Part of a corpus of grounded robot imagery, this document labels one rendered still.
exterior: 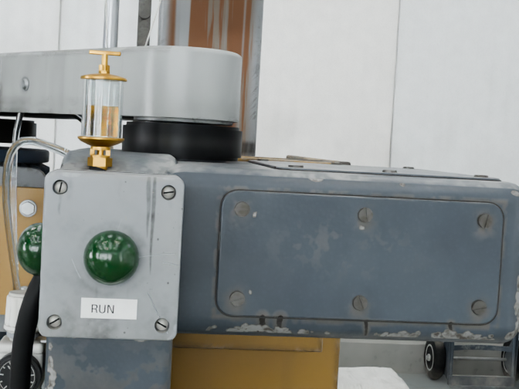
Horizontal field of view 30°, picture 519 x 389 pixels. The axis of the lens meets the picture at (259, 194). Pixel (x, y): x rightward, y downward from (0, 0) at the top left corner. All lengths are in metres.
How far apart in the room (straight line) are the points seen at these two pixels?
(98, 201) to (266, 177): 0.11
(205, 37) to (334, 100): 4.79
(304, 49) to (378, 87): 0.50
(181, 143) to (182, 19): 0.41
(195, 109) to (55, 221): 0.19
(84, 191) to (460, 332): 0.25
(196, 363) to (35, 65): 0.30
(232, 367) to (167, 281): 0.37
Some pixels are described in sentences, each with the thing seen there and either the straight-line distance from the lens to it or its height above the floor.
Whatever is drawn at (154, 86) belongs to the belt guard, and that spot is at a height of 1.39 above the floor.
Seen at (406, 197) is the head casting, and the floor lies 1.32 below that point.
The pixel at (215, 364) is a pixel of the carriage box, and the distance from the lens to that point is 0.89.
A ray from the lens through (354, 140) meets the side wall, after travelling 5.88.
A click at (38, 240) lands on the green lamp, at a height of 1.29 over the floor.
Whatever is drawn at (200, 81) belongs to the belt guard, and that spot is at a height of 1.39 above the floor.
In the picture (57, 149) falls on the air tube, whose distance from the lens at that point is 0.67.
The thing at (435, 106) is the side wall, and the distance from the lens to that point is 6.01.
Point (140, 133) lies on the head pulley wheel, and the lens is 0.70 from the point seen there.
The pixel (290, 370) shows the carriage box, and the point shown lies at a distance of 0.90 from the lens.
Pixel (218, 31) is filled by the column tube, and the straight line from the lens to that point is 1.08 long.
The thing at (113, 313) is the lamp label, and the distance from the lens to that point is 0.54.
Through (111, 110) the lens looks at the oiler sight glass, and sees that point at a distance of 0.60.
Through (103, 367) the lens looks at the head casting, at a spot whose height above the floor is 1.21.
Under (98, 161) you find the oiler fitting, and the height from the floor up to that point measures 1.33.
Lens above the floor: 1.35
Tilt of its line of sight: 3 degrees down
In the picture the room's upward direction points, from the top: 3 degrees clockwise
